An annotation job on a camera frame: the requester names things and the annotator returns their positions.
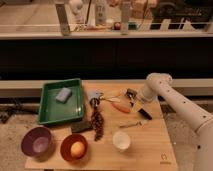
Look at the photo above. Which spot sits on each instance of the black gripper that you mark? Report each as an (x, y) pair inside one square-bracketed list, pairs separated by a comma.
[(131, 94)]

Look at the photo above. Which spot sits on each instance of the black handled brush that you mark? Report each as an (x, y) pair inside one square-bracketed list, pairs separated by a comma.
[(138, 108)]

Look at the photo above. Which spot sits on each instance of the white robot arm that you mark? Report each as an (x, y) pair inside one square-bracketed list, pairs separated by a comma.
[(200, 120)]

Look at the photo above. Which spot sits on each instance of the orange carrot toy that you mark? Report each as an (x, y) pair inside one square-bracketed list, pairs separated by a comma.
[(121, 108)]

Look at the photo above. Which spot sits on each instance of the wooden board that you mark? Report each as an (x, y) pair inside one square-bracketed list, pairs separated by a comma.
[(150, 149)]

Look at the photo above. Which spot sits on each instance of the white cup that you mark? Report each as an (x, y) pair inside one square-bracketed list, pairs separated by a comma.
[(121, 140)]

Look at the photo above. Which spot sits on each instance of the black scrubbing pad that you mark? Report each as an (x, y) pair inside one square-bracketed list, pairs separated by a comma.
[(80, 127)]

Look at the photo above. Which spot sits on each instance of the blue sponge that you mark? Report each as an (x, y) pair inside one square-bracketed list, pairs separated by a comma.
[(63, 95)]

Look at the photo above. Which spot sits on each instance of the yellow orange fruit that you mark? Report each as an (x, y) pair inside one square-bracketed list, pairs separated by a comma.
[(77, 149)]

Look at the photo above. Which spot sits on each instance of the orange bowl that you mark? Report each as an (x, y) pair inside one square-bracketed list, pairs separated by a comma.
[(66, 146)]

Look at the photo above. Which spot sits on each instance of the green plastic tray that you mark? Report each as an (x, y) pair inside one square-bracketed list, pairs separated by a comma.
[(53, 112)]

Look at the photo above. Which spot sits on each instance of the purple bowl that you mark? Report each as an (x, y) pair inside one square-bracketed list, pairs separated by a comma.
[(36, 142)]

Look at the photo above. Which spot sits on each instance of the yellow handled utensil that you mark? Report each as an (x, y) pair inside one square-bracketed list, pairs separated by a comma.
[(113, 99)]

